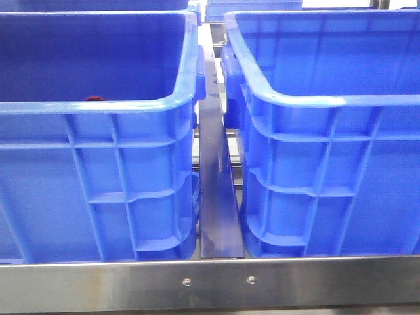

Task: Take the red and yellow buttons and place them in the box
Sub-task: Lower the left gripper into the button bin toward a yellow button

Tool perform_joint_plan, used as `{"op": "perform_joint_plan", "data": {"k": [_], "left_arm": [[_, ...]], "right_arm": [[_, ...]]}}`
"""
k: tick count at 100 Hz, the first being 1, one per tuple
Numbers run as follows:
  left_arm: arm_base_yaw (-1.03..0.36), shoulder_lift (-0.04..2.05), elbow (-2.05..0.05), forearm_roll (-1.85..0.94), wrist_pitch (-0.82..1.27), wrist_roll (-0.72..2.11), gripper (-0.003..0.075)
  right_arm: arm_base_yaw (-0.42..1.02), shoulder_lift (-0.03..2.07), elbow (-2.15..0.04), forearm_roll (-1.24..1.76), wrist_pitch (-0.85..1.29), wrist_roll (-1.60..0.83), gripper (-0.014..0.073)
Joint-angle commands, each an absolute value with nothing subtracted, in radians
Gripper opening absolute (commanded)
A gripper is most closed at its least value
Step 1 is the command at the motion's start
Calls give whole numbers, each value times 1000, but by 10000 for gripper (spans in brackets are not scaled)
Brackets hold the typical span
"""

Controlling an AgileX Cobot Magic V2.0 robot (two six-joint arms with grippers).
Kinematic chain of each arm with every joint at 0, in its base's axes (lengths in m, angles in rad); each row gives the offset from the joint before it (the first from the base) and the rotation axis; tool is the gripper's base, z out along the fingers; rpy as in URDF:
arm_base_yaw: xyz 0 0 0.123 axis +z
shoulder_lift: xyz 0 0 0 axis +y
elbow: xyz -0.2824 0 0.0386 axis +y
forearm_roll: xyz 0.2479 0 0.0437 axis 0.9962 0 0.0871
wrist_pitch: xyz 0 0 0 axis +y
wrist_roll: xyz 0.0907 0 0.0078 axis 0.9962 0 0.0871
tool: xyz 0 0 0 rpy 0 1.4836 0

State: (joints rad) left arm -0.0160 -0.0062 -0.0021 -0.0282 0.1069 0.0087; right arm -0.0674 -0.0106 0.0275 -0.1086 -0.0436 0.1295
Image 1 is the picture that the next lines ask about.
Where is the blue plastic crate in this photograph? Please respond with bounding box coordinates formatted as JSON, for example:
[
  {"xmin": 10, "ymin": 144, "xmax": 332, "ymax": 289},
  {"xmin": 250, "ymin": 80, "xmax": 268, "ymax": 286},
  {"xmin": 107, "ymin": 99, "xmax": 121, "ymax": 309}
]
[
  {"xmin": 1, "ymin": 11, "xmax": 205, "ymax": 265},
  {"xmin": 222, "ymin": 9, "xmax": 419, "ymax": 258}
]

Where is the right rail screw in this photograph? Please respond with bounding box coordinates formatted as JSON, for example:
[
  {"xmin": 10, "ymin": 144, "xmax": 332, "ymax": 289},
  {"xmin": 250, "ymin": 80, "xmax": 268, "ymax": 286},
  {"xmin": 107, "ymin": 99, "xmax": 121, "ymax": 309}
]
[{"xmin": 247, "ymin": 276, "xmax": 256, "ymax": 285}]

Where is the right blue plastic crate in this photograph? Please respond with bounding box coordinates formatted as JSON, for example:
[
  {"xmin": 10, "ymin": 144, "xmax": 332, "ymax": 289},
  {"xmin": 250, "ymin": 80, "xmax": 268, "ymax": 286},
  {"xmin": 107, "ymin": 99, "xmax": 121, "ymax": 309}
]
[{"xmin": 222, "ymin": 9, "xmax": 419, "ymax": 258}]

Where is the rail screw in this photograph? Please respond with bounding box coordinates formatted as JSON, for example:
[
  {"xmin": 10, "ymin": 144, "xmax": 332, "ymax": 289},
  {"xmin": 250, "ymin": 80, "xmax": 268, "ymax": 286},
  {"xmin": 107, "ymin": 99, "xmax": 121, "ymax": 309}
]
[
  {"xmin": 247, "ymin": 276, "xmax": 256, "ymax": 285},
  {"xmin": 182, "ymin": 278, "xmax": 192, "ymax": 287}
]

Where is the rear right blue crate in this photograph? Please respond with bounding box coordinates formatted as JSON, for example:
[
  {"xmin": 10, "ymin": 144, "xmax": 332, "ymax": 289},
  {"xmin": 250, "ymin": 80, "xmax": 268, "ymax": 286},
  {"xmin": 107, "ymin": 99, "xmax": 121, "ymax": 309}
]
[{"xmin": 205, "ymin": 0, "xmax": 303, "ymax": 22}]

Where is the left blue plastic crate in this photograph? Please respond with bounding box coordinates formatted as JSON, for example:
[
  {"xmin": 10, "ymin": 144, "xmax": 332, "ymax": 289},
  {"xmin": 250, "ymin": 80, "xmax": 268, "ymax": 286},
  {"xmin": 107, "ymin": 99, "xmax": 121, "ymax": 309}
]
[{"xmin": 1, "ymin": 11, "xmax": 205, "ymax": 265}]

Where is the left rail screw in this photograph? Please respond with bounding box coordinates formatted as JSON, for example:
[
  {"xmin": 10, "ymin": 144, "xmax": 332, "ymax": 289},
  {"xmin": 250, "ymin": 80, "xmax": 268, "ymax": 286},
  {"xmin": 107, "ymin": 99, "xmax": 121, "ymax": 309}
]
[{"xmin": 182, "ymin": 278, "xmax": 192, "ymax": 287}]

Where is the red mushroom push button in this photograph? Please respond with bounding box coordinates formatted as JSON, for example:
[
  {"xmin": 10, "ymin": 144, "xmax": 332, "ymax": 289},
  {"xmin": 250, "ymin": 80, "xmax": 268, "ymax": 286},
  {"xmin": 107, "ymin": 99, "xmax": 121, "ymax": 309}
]
[{"xmin": 85, "ymin": 96, "xmax": 105, "ymax": 102}]

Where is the stainless steel front rail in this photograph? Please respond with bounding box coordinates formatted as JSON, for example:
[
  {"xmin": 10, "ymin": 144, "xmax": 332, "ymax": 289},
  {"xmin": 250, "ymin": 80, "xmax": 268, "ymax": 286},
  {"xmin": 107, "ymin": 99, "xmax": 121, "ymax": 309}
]
[{"xmin": 1, "ymin": 256, "xmax": 419, "ymax": 313}]

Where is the rear left blue crate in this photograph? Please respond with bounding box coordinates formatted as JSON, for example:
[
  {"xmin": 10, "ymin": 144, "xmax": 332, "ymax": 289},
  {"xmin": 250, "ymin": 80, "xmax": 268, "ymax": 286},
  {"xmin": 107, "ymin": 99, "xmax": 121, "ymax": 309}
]
[{"xmin": 1, "ymin": 0, "xmax": 202, "ymax": 26}]

